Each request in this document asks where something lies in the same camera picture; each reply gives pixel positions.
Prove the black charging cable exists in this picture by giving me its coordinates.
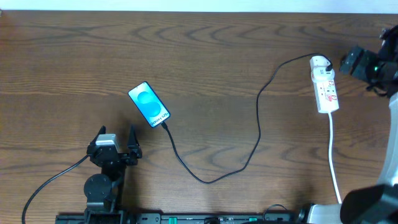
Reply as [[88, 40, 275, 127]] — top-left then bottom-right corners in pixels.
[[160, 52, 333, 185]]

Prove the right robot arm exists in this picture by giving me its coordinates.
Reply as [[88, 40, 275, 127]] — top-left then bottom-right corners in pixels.
[[301, 27, 397, 223]]

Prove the blue Galaxy smartphone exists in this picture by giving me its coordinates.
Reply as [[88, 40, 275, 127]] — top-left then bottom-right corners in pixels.
[[127, 82, 171, 128]]

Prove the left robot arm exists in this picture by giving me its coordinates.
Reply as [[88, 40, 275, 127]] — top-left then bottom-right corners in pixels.
[[84, 126, 142, 223]]

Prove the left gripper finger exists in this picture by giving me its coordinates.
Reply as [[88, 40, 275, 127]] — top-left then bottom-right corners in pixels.
[[87, 126, 106, 152], [127, 125, 142, 159]]

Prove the white USB charger adapter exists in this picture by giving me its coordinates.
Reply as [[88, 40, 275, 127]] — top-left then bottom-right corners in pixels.
[[310, 55, 333, 72]]

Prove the white power strip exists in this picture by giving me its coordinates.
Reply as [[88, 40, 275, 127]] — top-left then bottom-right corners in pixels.
[[311, 68, 340, 114]]

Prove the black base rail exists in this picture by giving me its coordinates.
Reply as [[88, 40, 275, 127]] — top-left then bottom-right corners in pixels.
[[55, 212, 303, 224]]

